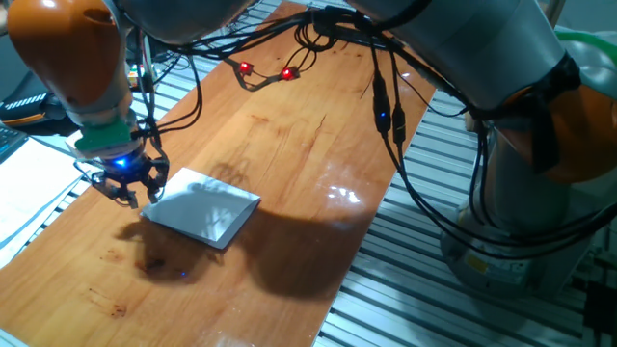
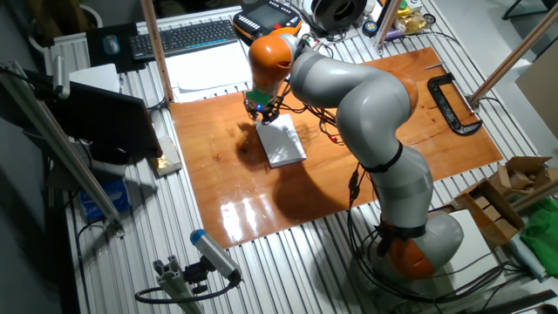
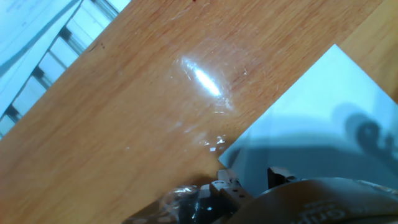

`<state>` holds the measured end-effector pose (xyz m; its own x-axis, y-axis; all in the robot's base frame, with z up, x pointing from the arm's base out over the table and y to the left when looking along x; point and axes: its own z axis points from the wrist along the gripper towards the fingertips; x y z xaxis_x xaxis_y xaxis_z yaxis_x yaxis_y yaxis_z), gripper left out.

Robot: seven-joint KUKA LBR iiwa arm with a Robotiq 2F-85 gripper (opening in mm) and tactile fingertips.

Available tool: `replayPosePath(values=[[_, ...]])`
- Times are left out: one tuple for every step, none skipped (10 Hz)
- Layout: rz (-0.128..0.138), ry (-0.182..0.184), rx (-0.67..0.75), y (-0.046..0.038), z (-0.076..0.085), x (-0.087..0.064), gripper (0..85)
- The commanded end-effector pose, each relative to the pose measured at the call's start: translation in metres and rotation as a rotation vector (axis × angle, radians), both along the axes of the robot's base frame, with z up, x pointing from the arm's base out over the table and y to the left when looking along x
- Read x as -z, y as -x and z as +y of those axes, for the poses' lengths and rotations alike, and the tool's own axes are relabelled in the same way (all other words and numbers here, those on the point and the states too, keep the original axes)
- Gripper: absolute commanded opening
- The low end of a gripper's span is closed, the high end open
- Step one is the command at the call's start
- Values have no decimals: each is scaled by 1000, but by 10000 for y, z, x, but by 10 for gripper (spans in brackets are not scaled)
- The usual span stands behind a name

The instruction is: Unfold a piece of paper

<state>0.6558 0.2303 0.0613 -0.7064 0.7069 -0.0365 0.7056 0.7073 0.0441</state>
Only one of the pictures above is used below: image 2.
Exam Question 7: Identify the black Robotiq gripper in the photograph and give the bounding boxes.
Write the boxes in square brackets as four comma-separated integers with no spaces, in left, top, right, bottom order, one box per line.
[243,98,281,126]

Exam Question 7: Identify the white paper sheet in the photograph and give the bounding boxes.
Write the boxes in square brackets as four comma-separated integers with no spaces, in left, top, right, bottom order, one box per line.
[255,113,308,169]

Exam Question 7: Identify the green gripper mounting flange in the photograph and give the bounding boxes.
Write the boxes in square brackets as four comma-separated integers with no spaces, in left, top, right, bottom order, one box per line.
[244,88,272,106]

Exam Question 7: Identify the white printed paper stack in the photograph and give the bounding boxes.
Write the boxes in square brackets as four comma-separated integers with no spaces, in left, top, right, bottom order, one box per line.
[164,39,255,105]

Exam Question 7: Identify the varnished wooden board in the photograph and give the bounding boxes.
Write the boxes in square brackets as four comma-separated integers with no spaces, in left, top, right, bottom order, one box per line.
[168,46,505,250]

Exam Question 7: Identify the black orange teach pendant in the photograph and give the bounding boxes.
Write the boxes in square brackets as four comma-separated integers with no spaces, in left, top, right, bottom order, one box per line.
[232,0,303,47]

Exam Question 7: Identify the small box gold foil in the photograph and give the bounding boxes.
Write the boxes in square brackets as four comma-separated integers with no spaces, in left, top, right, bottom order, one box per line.
[150,133,183,177]

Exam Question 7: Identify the black computer keyboard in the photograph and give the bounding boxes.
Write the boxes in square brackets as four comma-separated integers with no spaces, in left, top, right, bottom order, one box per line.
[128,19,240,61]

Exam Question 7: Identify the black filament spool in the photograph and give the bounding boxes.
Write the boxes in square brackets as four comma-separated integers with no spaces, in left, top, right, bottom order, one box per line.
[311,0,370,32]

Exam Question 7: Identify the black flat monitor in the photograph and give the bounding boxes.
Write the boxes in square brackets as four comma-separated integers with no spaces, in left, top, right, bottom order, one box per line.
[24,69,163,160]

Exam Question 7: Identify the blue grey computer mouse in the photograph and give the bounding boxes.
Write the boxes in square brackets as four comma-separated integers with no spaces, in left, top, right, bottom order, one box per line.
[102,33,121,56]

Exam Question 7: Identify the white box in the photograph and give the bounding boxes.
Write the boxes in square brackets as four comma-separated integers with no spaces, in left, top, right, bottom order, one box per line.
[68,63,121,94]

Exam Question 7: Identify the blue tissue pack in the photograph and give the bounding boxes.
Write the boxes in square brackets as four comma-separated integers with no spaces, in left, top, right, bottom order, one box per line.
[78,178,131,222]

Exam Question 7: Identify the yellow packet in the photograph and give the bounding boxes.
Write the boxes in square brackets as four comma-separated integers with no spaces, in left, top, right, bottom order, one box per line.
[395,10,427,36]

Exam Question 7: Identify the black mouse pad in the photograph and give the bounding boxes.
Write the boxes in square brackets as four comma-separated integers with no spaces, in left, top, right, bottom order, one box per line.
[85,22,147,74]

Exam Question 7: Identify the long aluminium bar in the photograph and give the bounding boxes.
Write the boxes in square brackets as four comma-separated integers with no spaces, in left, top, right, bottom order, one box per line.
[0,60,126,239]

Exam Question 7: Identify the open cardboard box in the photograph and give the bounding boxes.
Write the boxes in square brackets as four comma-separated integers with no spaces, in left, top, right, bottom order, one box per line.
[453,177,527,249]

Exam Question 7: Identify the crumpled cardboard box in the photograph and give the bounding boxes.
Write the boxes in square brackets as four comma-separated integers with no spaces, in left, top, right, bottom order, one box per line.
[487,155,558,197]

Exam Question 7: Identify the green cloth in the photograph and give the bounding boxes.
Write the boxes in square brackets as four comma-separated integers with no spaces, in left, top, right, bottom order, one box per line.
[520,208,558,279]

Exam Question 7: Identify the thin black wires red LEDs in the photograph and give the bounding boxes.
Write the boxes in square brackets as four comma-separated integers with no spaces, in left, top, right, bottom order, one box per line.
[272,80,345,147]

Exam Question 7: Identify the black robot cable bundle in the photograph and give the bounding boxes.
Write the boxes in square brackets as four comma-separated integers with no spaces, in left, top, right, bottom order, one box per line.
[346,163,524,306]

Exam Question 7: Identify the wooden post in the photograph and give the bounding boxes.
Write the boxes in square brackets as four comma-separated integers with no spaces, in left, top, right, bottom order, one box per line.
[139,0,175,104]
[468,3,558,106]

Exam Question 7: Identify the silver camera blue end cap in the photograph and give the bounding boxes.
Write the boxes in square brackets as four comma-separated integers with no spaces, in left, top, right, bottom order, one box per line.
[189,229,243,283]

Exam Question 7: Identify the aluminium profile post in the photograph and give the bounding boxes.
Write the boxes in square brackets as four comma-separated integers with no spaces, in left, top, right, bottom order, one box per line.
[372,0,403,50]

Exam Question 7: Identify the aluminium profile camera stand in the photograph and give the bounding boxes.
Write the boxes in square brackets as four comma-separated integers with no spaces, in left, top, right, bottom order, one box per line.
[152,255,204,314]

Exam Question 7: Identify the black camera cable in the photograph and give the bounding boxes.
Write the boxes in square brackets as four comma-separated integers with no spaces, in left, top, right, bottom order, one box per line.
[133,278,239,305]

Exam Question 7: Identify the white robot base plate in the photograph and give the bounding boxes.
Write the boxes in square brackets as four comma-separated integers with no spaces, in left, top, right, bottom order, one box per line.
[435,208,509,302]

